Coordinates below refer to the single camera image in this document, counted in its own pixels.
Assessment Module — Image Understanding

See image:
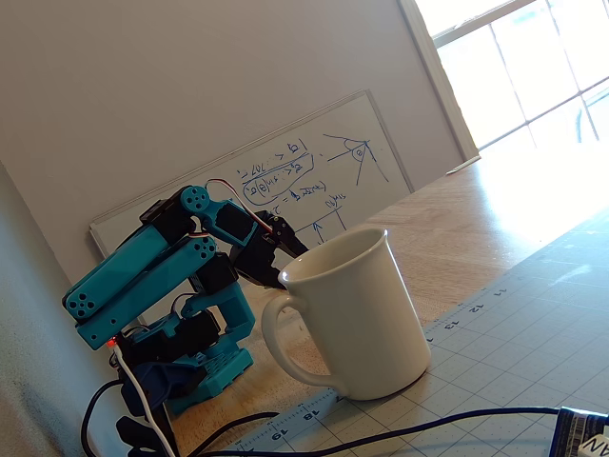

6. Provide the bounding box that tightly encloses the dark blue table clamp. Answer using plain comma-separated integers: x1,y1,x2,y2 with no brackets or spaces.
115,360,210,457

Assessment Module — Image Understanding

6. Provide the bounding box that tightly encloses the black box with white label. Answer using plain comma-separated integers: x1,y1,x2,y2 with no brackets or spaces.
548,406,609,457

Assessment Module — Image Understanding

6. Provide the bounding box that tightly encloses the short black cable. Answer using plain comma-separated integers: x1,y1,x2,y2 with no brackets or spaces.
183,410,281,457

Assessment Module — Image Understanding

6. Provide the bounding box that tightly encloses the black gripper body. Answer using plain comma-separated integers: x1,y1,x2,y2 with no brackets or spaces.
227,209,287,287

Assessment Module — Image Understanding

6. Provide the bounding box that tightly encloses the looped black cable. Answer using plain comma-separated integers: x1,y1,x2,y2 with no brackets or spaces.
79,378,126,457

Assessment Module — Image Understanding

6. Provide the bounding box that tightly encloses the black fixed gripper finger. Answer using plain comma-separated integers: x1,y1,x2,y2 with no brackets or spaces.
236,266,289,291

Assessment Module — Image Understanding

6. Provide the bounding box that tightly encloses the long black cable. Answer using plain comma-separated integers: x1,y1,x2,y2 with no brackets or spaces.
199,406,562,457

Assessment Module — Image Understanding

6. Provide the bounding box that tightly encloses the whiteboard with blue writing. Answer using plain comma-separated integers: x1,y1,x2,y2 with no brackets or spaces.
88,89,414,329

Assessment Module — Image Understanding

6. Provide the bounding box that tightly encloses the white window frame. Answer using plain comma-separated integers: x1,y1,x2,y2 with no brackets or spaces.
397,0,609,164

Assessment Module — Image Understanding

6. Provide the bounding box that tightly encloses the white ceramic mug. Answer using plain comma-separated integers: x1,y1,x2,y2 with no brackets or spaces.
260,227,433,402

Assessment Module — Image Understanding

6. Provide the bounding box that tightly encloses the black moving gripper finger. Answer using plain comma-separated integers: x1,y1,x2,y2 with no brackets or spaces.
269,214,311,259

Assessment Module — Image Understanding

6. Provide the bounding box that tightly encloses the red white servo wire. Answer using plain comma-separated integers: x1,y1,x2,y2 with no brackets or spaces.
204,177,276,235

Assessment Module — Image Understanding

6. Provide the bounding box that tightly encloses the white cable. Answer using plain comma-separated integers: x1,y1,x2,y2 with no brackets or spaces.
111,346,178,457

